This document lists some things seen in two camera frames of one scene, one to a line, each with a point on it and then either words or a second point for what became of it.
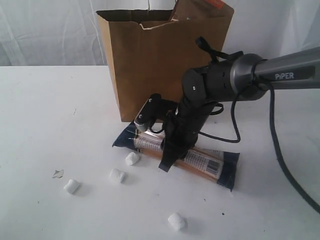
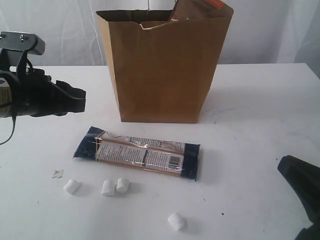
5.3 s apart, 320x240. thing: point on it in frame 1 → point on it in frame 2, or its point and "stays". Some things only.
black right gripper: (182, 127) → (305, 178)
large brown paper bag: (148, 53) stays
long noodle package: (218, 166) → (173, 159)
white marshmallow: (72, 187) stays
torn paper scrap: (58, 173) stays
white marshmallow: (131, 158) → (122, 185)
